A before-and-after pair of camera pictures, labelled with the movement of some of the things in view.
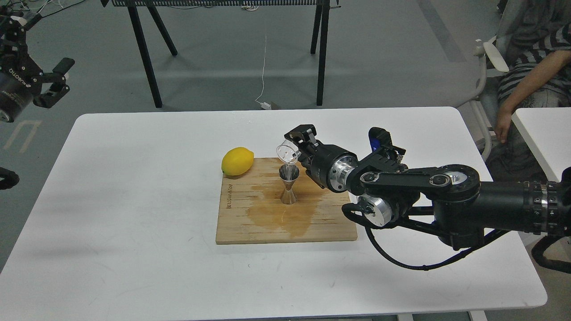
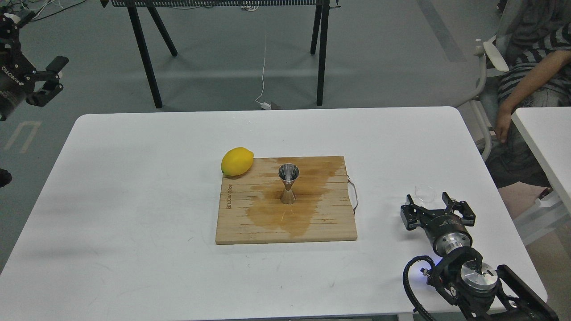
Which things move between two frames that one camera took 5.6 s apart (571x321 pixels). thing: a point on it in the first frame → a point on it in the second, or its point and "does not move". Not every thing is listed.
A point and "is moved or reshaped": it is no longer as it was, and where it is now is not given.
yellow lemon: x=237 y=160 does not move
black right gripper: x=328 y=165 → x=448 y=233
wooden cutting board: x=250 y=210 does not move
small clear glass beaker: x=287 y=152 is moved or reshaped
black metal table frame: x=320 y=25 does not move
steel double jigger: x=288 y=173 does not move
